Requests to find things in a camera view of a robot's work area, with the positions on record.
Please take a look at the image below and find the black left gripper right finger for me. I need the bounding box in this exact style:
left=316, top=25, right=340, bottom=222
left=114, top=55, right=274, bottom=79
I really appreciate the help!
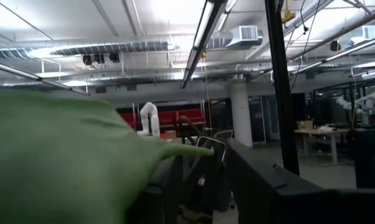
left=226, top=138, right=375, bottom=224

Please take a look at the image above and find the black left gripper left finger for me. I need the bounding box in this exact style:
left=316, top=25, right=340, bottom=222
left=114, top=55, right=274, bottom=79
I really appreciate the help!
left=125, top=155, right=188, bottom=224

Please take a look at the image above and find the white tulip flower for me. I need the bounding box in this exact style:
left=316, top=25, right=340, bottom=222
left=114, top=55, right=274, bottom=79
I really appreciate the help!
left=0, top=90, right=216, bottom=224

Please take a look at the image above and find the wooden table with box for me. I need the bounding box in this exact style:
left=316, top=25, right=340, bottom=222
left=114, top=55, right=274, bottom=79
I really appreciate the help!
left=295, top=119, right=350, bottom=164

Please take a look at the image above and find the white column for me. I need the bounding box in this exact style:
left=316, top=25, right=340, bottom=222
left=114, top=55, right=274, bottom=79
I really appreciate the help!
left=229, top=82, right=254, bottom=147

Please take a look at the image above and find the white ceiling vent unit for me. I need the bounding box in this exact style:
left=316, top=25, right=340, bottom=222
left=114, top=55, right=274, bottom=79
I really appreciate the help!
left=226, top=24, right=263, bottom=50
left=349, top=24, right=375, bottom=43

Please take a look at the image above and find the long ceiling light fixture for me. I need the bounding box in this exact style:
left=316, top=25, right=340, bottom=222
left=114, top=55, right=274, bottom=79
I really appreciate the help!
left=179, top=0, right=238, bottom=90

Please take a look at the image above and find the yellow hanging plug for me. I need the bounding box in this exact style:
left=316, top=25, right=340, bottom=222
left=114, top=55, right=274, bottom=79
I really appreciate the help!
left=281, top=0, right=297, bottom=24

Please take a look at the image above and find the black aluminium table frame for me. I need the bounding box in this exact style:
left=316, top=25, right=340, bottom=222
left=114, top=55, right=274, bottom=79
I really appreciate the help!
left=264, top=0, right=300, bottom=177

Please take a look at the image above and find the black ceiling camera cluster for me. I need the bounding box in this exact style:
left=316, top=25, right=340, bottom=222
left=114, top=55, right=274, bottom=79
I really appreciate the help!
left=82, top=53, right=120, bottom=65

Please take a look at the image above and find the silver ventilation duct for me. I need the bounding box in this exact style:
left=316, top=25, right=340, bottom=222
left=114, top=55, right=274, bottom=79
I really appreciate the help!
left=0, top=40, right=176, bottom=60

